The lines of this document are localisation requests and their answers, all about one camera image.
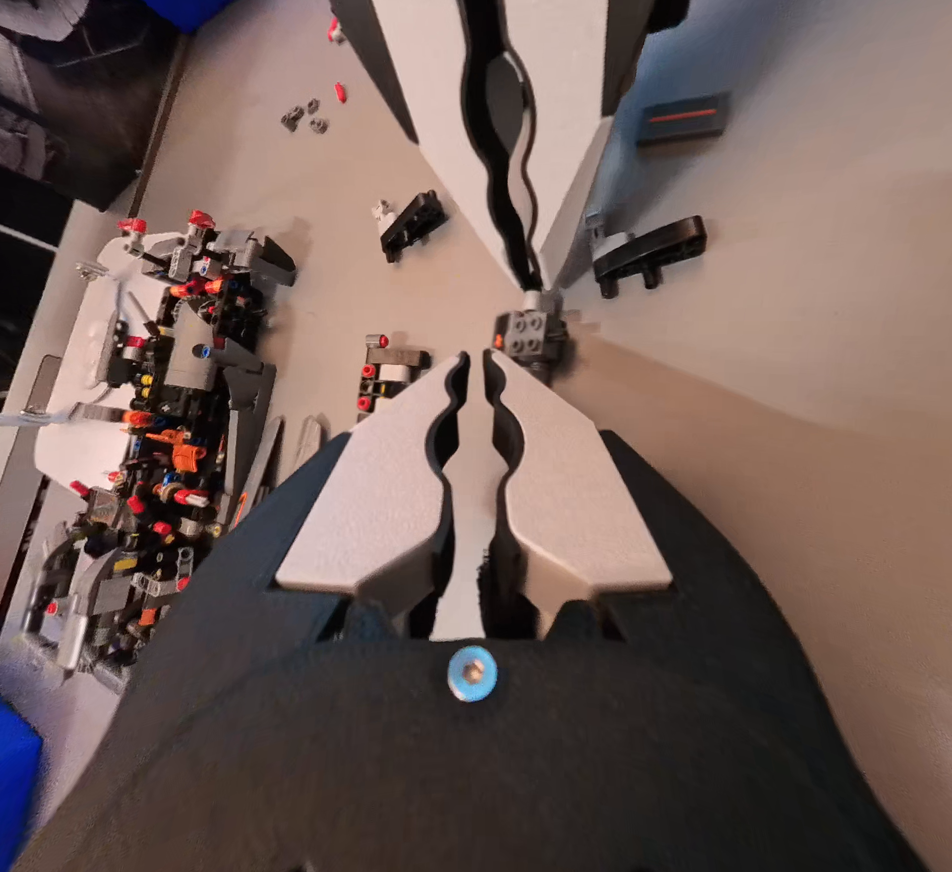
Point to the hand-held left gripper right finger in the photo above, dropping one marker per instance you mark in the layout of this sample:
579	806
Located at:
587	515

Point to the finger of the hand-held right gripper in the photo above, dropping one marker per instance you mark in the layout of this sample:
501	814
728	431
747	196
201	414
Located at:
565	32
424	54

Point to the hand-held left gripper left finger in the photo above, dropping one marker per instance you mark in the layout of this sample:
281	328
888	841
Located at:
357	515

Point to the black lego assembly red pins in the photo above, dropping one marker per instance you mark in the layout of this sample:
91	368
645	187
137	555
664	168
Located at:
394	359

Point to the black lego beam assembly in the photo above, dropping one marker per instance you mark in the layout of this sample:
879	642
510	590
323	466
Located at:
662	240
416	221

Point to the dark grey lego axle assembly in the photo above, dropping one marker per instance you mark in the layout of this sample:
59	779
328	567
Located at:
528	333

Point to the light grey lego rod assembly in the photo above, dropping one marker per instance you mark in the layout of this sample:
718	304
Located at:
335	32

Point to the grey lego panels orange stripes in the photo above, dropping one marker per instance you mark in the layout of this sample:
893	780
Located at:
268	455

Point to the dark lego tile red stripe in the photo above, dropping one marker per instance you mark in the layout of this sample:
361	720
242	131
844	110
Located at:
684	117

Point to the dark grey lego beam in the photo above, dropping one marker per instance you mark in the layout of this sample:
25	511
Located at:
291	117

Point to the large lego vehicle model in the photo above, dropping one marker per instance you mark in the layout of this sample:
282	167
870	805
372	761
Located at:
193	359

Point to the white rounded board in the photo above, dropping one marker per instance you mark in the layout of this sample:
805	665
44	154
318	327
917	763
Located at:
74	441

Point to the large dark printed box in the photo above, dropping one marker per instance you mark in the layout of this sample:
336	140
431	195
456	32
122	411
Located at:
74	106

